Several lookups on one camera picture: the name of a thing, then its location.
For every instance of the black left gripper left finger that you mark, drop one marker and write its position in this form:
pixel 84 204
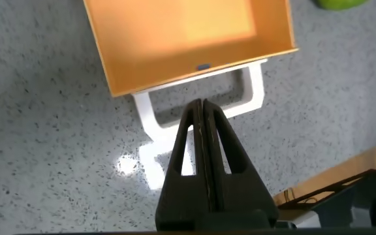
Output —
pixel 181 199

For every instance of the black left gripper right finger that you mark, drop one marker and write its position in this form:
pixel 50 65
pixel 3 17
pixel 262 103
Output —
pixel 243 196

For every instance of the green lime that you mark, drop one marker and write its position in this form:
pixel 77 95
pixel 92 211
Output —
pixel 341 3

